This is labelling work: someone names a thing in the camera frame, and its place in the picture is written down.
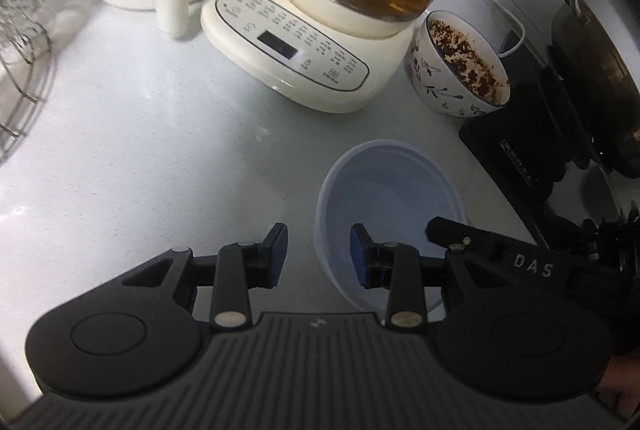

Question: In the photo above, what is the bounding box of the cream kettle base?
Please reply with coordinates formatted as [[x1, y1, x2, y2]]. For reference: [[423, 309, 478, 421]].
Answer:
[[200, 0, 417, 114]]

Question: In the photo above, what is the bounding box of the black gas stove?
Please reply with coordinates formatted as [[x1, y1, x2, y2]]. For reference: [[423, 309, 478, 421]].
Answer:
[[459, 44, 640, 241]]

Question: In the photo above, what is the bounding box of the patterned bowl with tea leaves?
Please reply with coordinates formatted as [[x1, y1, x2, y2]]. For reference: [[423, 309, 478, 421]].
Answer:
[[409, 10, 512, 117]]

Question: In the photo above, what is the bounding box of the white power cable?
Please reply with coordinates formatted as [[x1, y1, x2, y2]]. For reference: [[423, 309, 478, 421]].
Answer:
[[459, 0, 527, 57]]

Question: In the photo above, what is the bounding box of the dark wok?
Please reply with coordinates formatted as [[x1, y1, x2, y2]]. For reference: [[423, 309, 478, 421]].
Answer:
[[551, 0, 640, 178]]

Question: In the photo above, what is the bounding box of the person's right hand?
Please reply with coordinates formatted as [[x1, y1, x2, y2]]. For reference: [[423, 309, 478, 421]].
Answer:
[[597, 351, 640, 411]]

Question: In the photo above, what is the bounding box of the translucent blue plastic bowl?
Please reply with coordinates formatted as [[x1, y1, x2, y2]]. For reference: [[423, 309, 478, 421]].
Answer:
[[312, 139, 467, 317]]

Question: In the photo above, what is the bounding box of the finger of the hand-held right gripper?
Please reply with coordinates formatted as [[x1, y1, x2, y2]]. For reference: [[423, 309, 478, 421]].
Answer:
[[426, 216, 577, 285]]

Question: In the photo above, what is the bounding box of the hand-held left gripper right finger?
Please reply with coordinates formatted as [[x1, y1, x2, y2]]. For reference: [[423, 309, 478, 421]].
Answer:
[[349, 223, 497, 330]]

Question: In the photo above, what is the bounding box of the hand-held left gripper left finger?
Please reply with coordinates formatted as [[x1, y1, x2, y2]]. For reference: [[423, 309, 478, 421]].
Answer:
[[121, 223, 289, 330]]

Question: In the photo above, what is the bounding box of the round wire cup rack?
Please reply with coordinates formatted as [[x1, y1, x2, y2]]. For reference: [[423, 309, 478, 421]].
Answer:
[[0, 17, 55, 166]]

